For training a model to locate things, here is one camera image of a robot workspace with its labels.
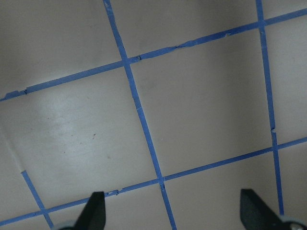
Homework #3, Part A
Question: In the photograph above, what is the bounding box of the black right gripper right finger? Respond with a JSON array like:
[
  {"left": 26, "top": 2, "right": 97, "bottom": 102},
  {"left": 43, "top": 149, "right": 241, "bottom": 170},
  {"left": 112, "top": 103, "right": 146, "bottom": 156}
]
[{"left": 240, "top": 189, "right": 289, "bottom": 230}]

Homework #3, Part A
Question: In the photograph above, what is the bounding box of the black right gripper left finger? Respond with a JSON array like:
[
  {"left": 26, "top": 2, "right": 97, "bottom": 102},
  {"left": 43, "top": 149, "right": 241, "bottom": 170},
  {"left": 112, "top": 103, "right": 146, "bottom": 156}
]
[{"left": 73, "top": 192, "right": 106, "bottom": 230}]

